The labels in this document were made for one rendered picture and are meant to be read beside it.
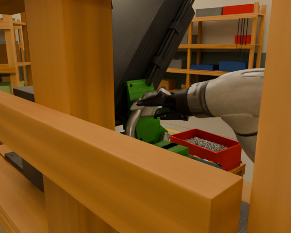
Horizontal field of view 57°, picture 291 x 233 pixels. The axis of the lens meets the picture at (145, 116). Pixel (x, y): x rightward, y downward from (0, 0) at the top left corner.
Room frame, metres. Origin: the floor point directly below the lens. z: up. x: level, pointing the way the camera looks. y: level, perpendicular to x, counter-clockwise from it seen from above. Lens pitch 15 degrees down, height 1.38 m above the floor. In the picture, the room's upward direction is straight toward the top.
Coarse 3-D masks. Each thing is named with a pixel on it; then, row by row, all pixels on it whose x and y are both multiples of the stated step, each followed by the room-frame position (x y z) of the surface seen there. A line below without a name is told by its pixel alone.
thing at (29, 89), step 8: (16, 88) 0.92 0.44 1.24; (24, 88) 0.92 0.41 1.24; (32, 88) 0.92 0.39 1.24; (24, 96) 0.86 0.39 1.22; (32, 96) 0.81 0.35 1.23; (24, 160) 0.91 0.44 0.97; (24, 168) 0.92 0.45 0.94; (32, 168) 0.86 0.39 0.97; (24, 176) 0.93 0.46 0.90; (32, 176) 0.87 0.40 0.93; (40, 176) 0.82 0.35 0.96; (40, 184) 0.82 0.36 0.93
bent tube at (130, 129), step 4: (132, 100) 0.84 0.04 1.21; (136, 100) 0.82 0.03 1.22; (132, 112) 0.81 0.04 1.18; (136, 112) 0.80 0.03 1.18; (140, 112) 0.81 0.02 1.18; (132, 116) 0.79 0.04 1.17; (136, 116) 0.80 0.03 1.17; (128, 120) 0.79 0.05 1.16; (132, 120) 0.79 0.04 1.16; (136, 120) 0.79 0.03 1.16; (128, 124) 0.78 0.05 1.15; (132, 124) 0.78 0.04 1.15; (128, 128) 0.77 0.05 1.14; (132, 128) 0.77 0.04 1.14; (128, 132) 0.77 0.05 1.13; (132, 132) 0.77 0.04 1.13; (132, 136) 0.76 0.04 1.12
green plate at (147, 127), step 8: (136, 80) 0.88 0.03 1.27; (144, 80) 0.90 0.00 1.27; (128, 88) 0.85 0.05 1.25; (136, 88) 0.87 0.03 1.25; (144, 88) 0.90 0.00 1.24; (152, 88) 0.92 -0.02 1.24; (128, 96) 0.85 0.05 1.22; (136, 96) 0.86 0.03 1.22; (128, 104) 0.87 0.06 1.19; (128, 112) 0.87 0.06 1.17; (144, 120) 0.86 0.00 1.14; (152, 120) 0.88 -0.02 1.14; (136, 128) 0.83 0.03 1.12; (144, 128) 0.85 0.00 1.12; (152, 128) 0.87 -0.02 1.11; (136, 136) 0.82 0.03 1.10; (144, 136) 0.84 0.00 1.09; (152, 136) 0.86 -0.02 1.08
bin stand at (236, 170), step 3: (240, 165) 1.25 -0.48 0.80; (243, 165) 1.25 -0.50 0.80; (234, 168) 1.21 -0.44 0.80; (237, 168) 1.21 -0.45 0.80; (240, 168) 1.23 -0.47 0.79; (243, 168) 1.26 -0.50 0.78; (228, 171) 1.18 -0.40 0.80; (231, 171) 1.18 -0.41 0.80; (234, 171) 1.19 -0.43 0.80; (237, 171) 1.21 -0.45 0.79; (240, 171) 1.25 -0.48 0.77; (243, 171) 1.26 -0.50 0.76; (237, 174) 1.26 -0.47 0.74; (240, 174) 1.25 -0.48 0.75; (243, 174) 1.26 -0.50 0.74
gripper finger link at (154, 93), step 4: (164, 88) 0.70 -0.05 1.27; (148, 92) 0.75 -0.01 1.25; (152, 92) 0.73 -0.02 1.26; (156, 92) 0.71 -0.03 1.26; (160, 92) 0.69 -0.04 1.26; (144, 96) 0.75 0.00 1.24; (148, 96) 0.73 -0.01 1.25; (152, 96) 0.71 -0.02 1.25; (156, 96) 0.70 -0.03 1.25; (160, 96) 0.70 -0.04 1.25; (140, 100) 0.75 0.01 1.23; (144, 100) 0.75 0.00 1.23; (148, 100) 0.74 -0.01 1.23
